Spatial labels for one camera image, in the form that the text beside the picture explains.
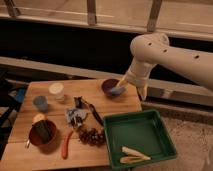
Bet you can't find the purple bowl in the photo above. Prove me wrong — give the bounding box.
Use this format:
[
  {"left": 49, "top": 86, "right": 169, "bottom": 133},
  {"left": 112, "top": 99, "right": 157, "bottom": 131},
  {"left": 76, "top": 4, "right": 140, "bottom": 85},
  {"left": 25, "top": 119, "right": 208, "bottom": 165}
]
[{"left": 101, "top": 79, "right": 126, "bottom": 97}]

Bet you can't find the green plastic tray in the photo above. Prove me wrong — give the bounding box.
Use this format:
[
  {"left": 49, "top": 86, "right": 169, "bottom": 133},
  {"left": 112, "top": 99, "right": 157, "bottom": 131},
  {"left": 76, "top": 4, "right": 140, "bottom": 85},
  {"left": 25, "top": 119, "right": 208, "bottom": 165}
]
[{"left": 103, "top": 109, "right": 177, "bottom": 170}]

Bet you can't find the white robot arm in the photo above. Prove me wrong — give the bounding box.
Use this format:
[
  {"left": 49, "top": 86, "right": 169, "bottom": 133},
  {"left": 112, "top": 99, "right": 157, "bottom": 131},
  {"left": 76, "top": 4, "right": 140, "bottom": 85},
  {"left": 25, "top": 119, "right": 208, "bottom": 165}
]
[{"left": 117, "top": 33, "right": 213, "bottom": 100}]

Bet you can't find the yellow round object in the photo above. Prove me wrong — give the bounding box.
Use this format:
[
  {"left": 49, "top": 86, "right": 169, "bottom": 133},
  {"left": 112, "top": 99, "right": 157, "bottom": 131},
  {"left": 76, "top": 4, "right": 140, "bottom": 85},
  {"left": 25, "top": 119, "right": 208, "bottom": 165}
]
[{"left": 32, "top": 113, "right": 46, "bottom": 124}]

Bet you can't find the metal spoon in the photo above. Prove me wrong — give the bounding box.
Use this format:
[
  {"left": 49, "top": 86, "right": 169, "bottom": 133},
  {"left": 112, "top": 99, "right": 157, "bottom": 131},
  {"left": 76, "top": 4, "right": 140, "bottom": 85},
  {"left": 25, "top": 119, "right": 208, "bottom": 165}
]
[{"left": 25, "top": 139, "right": 30, "bottom": 149}]

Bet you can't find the dark grape bunch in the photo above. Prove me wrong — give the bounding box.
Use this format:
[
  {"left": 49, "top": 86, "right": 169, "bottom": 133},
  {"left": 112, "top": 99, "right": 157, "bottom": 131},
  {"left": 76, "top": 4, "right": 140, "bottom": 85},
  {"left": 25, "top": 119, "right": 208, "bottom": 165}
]
[{"left": 78, "top": 128, "right": 105, "bottom": 147}]

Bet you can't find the dark cylindrical can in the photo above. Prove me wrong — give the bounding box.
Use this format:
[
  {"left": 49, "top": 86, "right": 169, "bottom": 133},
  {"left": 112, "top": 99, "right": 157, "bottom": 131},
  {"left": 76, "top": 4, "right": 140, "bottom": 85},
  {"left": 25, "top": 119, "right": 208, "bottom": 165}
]
[{"left": 34, "top": 120, "right": 52, "bottom": 143}]

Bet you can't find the yellow banana piece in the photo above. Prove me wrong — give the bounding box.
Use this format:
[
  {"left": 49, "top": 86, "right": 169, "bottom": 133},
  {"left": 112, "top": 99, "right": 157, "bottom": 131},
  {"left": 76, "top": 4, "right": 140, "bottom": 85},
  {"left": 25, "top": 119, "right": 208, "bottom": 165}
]
[{"left": 120, "top": 156, "right": 143, "bottom": 164}]

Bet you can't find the black handled tool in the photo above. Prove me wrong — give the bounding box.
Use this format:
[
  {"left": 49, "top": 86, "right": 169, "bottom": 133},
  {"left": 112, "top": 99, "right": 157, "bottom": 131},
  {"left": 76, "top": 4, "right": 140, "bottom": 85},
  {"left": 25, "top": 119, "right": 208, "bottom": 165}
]
[{"left": 74, "top": 97, "right": 103, "bottom": 125}]

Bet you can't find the red chili pepper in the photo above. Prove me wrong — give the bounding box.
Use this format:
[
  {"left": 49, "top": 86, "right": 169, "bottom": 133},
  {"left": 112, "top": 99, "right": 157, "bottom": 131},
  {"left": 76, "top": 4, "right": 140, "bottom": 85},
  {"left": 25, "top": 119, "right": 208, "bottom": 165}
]
[{"left": 61, "top": 130, "right": 73, "bottom": 159}]

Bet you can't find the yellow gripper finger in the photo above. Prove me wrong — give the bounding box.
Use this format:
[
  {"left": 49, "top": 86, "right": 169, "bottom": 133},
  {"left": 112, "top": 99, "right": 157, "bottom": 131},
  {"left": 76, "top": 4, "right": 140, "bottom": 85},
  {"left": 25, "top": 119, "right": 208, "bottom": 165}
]
[
  {"left": 138, "top": 85, "right": 148, "bottom": 101},
  {"left": 116, "top": 76, "right": 128, "bottom": 88}
]

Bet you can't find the white paper cup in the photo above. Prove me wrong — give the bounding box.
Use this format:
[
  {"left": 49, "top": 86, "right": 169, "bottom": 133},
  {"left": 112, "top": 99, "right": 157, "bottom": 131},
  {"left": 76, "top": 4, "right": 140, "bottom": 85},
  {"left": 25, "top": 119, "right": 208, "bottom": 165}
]
[{"left": 49, "top": 82, "right": 65, "bottom": 101}]

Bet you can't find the blue cup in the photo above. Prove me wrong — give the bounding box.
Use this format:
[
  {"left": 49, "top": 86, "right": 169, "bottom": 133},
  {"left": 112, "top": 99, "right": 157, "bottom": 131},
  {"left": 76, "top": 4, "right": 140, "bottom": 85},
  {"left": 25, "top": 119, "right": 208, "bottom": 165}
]
[{"left": 33, "top": 96, "right": 48, "bottom": 112}]

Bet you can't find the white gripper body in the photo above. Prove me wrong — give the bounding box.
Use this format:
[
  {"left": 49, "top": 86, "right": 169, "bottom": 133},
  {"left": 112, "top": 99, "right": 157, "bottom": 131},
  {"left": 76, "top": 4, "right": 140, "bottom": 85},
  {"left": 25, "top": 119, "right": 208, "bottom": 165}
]
[{"left": 125, "top": 59, "right": 155, "bottom": 88}]

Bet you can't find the red bowl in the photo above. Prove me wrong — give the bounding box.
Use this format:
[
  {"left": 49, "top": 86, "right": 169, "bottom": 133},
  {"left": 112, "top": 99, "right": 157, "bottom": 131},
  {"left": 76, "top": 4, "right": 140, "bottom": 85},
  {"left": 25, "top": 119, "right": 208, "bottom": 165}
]
[{"left": 29, "top": 120, "right": 57, "bottom": 148}]

